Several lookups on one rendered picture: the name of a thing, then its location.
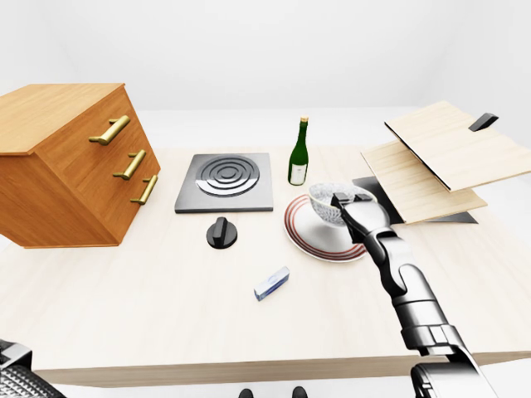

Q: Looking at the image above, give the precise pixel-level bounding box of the large pale wooden board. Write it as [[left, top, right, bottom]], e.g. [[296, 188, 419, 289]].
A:
[[382, 99, 531, 193]]

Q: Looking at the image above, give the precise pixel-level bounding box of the large wooden drawer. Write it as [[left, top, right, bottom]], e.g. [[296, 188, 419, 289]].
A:
[[34, 85, 144, 194]]

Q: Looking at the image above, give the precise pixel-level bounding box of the medium wooden drawer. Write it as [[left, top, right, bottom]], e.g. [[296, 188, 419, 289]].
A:
[[67, 122, 155, 222]]

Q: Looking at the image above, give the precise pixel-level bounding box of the small black block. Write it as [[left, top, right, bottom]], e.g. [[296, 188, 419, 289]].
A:
[[469, 112, 500, 133]]

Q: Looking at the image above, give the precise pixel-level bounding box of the green wine bottle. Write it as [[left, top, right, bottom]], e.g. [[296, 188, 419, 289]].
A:
[[286, 116, 312, 187]]

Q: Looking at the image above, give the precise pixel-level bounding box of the short brass drawer handle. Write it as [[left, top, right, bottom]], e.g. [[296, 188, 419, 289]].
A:
[[129, 174, 159, 206]]

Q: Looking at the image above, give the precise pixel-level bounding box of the flat dark base plate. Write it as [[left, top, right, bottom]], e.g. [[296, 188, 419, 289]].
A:
[[351, 175, 480, 226]]

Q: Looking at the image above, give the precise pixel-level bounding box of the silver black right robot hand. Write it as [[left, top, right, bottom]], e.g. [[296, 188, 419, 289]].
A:
[[329, 191, 394, 245]]

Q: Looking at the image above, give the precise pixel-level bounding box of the flat dark stove plate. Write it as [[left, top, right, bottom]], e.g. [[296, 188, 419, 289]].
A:
[[173, 152, 275, 215]]

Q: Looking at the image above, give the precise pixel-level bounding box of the small white blue box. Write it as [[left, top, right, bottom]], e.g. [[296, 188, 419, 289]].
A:
[[253, 265, 290, 303]]

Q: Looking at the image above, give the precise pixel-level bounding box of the round black stove knob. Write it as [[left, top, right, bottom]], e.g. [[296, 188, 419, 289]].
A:
[[205, 216, 240, 250]]

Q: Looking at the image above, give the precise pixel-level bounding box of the small pale wooden board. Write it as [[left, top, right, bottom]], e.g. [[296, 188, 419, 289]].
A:
[[360, 139, 489, 226]]

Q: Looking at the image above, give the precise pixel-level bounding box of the small wooden drawer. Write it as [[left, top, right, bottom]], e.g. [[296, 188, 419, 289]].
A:
[[93, 147, 163, 246]]

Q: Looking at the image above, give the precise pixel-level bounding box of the wooden cabinet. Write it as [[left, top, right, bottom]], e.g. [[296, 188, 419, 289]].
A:
[[0, 83, 163, 250]]

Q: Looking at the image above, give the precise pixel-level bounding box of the medium brass drawer handle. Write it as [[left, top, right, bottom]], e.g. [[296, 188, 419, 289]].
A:
[[112, 149, 148, 181]]

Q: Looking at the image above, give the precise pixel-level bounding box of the white plate with red rings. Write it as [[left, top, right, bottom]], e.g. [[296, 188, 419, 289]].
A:
[[283, 194, 371, 264]]

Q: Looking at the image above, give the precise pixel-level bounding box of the long brass drawer handle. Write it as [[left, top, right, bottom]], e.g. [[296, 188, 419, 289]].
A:
[[88, 115, 131, 147]]

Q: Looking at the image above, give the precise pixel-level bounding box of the patterned white bowl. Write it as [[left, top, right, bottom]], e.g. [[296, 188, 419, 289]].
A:
[[307, 181, 379, 229]]

